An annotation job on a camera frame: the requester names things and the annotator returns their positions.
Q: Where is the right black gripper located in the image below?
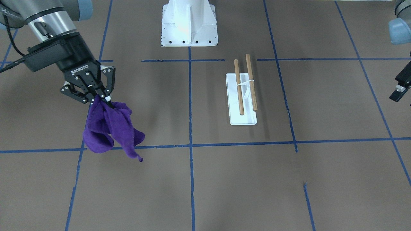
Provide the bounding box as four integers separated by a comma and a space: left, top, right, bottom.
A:
56, 32, 116, 108

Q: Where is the purple towel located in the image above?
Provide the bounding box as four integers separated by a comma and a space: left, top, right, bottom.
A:
83, 98, 145, 162

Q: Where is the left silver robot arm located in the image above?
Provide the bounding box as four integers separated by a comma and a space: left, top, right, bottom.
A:
389, 0, 411, 102

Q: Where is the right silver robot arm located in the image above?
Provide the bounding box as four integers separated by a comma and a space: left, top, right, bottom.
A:
1, 0, 115, 107

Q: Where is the white wooden towel rack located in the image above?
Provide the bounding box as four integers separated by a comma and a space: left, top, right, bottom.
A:
225, 54, 258, 126

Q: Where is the brown paper table cover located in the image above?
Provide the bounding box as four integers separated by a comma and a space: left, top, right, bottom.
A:
0, 0, 411, 231

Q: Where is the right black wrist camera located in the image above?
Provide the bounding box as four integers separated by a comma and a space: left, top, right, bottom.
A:
23, 39, 74, 72

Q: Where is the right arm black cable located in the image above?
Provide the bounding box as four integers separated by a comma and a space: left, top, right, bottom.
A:
0, 10, 29, 73

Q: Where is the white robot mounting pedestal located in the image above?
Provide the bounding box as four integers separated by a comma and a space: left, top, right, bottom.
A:
161, 0, 219, 47

